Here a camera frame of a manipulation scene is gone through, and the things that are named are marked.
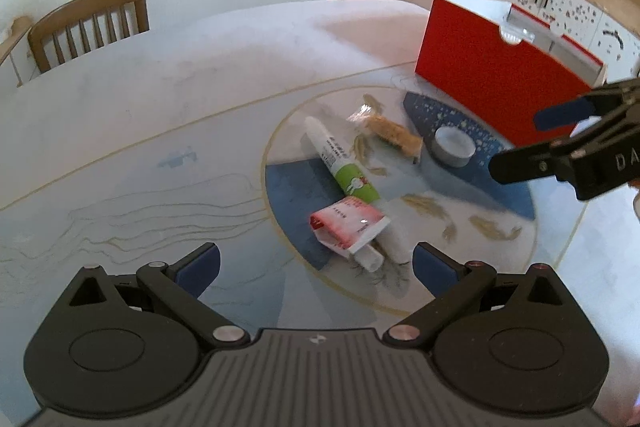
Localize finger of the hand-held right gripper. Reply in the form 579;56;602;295
533;78;640;134
488;138;577;185

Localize wooden chair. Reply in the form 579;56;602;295
27;0;151;75

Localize wooden sideboard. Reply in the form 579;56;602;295
0;16;37;88

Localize red white tube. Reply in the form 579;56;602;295
308;197;391;274

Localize green white tube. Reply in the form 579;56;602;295
303;115;382;204

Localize red cardboard box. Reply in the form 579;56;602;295
414;0;609;148

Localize snack bar in clear wrapper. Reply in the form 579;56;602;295
349;103;426;164

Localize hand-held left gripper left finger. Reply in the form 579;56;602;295
69;242;252;349

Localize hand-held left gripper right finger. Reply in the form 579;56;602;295
382;242;572;349

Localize small round grey tin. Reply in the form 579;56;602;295
431;126;476;168

